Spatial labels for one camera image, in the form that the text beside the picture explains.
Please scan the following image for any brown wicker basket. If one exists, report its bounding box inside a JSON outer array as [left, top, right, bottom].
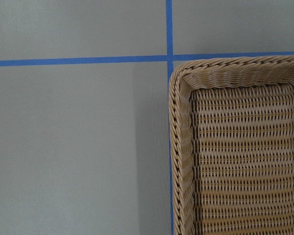
[[169, 55, 294, 235]]

